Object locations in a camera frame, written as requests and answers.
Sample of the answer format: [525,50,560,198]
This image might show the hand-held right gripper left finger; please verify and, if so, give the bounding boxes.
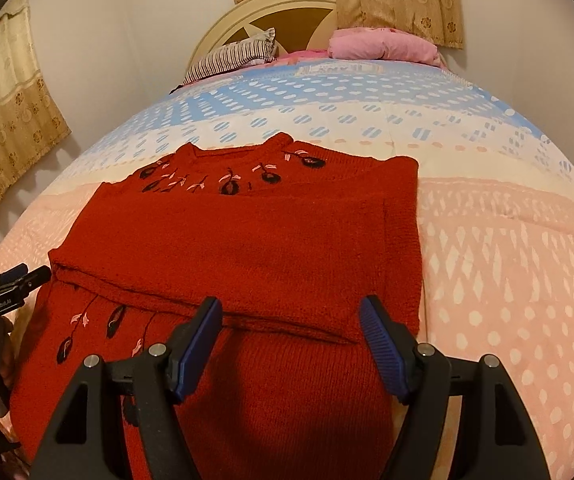
[29,296,224,480]

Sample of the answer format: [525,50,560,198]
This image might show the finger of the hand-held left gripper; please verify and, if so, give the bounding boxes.
[0,263,28,293]
[14,265,52,293]

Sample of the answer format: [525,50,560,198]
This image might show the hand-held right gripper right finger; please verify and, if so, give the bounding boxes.
[359,295,552,480]

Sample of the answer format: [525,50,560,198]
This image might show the red knitted sweater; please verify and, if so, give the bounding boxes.
[9,131,424,480]

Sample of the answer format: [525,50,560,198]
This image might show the polka dot bed sheet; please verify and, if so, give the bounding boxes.
[0,62,574,480]

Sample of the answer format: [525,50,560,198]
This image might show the striped pillow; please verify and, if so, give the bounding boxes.
[183,27,280,85]

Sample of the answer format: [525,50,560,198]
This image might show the pink pillow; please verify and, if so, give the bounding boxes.
[328,28,442,67]

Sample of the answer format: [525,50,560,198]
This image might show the pink blanket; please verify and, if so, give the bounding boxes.
[267,50,330,63]

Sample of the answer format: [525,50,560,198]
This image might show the cream wooden headboard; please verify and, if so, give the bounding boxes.
[187,0,340,86]

